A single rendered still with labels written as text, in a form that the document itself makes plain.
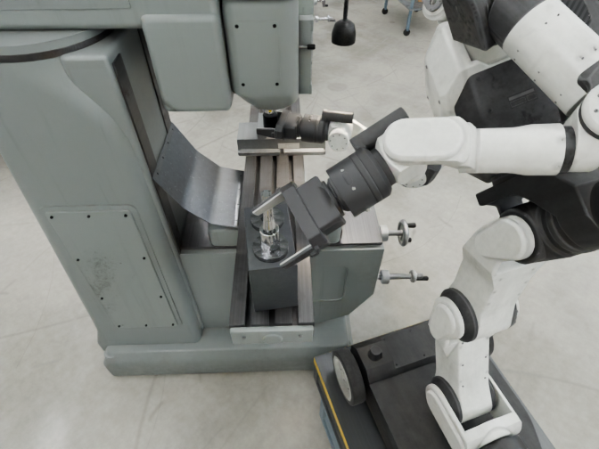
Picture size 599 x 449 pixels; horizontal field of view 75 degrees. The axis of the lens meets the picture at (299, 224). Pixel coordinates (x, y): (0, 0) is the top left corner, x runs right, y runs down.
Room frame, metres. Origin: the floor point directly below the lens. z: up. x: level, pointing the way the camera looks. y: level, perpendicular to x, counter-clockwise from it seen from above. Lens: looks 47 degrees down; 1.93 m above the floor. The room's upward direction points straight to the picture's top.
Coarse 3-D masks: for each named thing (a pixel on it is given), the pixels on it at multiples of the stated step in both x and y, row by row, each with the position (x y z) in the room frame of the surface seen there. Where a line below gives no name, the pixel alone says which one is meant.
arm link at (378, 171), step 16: (400, 112) 0.55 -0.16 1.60; (368, 128) 0.54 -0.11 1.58; (384, 128) 0.53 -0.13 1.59; (352, 144) 0.53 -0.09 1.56; (368, 144) 0.52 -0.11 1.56; (352, 160) 0.48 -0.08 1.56; (368, 160) 0.47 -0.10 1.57; (384, 160) 0.47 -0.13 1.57; (368, 176) 0.45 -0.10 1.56; (384, 176) 0.45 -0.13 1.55; (400, 176) 0.46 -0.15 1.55; (416, 176) 0.50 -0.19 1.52; (384, 192) 0.44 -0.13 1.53
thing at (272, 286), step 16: (256, 224) 0.70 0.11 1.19; (288, 224) 0.72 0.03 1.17; (256, 240) 0.65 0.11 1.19; (288, 240) 0.66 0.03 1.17; (256, 256) 0.60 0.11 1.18; (272, 256) 0.60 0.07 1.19; (288, 256) 0.61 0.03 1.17; (256, 272) 0.57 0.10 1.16; (272, 272) 0.57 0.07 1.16; (288, 272) 0.58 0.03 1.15; (256, 288) 0.57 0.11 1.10; (272, 288) 0.57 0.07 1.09; (288, 288) 0.58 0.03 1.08; (256, 304) 0.57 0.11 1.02; (272, 304) 0.57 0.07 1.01; (288, 304) 0.58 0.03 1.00
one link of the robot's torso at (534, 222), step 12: (528, 204) 0.54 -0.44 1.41; (528, 216) 0.51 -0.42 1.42; (540, 216) 0.50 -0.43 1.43; (540, 228) 0.48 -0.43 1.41; (540, 240) 0.47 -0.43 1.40; (552, 240) 0.46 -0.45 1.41; (540, 252) 0.45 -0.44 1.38; (552, 252) 0.45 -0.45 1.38; (564, 252) 0.44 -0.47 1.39; (528, 264) 0.46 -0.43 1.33
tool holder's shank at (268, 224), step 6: (264, 192) 0.64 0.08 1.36; (270, 192) 0.64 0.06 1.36; (264, 198) 0.62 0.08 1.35; (270, 210) 0.63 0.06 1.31; (264, 216) 0.62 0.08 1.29; (270, 216) 0.62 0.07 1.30; (264, 222) 0.62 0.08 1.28; (270, 222) 0.62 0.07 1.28; (264, 228) 0.62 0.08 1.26; (270, 228) 0.62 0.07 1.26
